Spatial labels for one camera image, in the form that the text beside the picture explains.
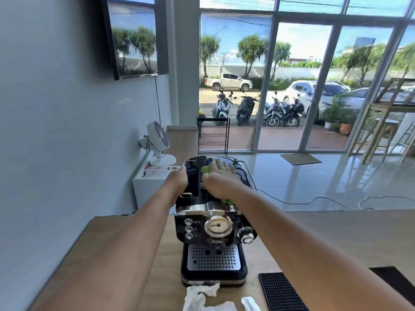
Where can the person's left hand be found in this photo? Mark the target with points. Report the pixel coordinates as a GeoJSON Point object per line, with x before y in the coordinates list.
{"type": "Point", "coordinates": [177, 181]}

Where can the person's right hand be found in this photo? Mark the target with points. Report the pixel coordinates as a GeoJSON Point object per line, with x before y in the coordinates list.
{"type": "Point", "coordinates": [223, 182]}

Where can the person's right fingers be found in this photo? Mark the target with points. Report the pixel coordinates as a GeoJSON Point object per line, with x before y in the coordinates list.
{"type": "Point", "coordinates": [222, 165]}

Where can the person's left fingers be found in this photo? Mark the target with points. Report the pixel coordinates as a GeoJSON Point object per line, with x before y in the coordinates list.
{"type": "Point", "coordinates": [184, 178]}

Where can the green cleaning cloth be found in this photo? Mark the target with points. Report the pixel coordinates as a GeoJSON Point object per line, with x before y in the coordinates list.
{"type": "Point", "coordinates": [205, 169]}

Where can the black espresso machine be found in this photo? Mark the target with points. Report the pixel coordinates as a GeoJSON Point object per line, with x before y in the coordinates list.
{"type": "Point", "coordinates": [212, 239]}

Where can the person's right forearm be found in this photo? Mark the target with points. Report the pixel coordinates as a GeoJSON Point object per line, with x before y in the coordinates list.
{"type": "Point", "coordinates": [308, 255]}

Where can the person's left forearm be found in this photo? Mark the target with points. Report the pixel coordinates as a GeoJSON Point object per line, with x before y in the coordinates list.
{"type": "Point", "coordinates": [116, 255]}

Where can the printed white sign card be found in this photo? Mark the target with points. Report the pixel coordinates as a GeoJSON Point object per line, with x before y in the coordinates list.
{"type": "Point", "coordinates": [155, 172]}

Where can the black metal rack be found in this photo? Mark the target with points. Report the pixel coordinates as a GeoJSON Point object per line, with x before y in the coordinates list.
{"type": "Point", "coordinates": [212, 135]}

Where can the white low cabinet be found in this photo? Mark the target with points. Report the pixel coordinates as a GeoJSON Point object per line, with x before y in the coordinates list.
{"type": "Point", "coordinates": [147, 191]}

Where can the white desk fan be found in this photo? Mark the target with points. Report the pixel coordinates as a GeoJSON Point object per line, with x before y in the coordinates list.
{"type": "Point", "coordinates": [157, 135]}

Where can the white grey scooter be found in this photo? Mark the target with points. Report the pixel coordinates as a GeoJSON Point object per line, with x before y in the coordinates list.
{"type": "Point", "coordinates": [222, 108]}

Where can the black scooter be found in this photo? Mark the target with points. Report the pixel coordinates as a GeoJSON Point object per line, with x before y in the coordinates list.
{"type": "Point", "coordinates": [245, 108]}

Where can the silver scooter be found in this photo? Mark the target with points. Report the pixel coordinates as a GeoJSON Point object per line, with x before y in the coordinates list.
{"type": "Point", "coordinates": [273, 114]}

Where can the grey door mat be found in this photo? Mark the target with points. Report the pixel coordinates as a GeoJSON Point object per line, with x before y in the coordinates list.
{"type": "Point", "coordinates": [301, 159]}

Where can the white pickup truck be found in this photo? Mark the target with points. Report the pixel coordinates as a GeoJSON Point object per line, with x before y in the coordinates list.
{"type": "Point", "coordinates": [227, 81]}

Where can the black motorcycle with helmet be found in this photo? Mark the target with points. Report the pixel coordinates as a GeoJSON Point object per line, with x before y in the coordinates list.
{"type": "Point", "coordinates": [293, 113]}

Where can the white car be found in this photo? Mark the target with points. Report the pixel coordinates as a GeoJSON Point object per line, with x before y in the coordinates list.
{"type": "Point", "coordinates": [303, 90]}

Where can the crumpled white tissue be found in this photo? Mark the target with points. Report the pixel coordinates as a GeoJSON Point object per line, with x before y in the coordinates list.
{"type": "Point", "coordinates": [197, 297]}

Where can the green potted plant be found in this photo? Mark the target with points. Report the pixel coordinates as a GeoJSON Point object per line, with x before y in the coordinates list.
{"type": "Point", "coordinates": [337, 108]}

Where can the orange plant pot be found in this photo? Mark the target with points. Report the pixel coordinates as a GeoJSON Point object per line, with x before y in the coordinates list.
{"type": "Point", "coordinates": [346, 128]}

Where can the black rubber bar mat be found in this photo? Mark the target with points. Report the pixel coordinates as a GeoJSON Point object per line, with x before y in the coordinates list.
{"type": "Point", "coordinates": [280, 293]}

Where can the wooden bar stool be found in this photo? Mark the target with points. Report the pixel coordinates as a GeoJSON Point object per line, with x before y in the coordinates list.
{"type": "Point", "coordinates": [385, 126]}

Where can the tall wooden table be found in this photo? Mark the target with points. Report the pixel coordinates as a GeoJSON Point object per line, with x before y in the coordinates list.
{"type": "Point", "coordinates": [389, 108]}

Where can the black flat mat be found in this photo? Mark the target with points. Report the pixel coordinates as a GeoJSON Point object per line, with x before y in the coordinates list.
{"type": "Point", "coordinates": [397, 280]}

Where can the wall-mounted black television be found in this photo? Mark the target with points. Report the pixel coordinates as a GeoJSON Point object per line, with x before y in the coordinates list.
{"type": "Point", "coordinates": [133, 35]}

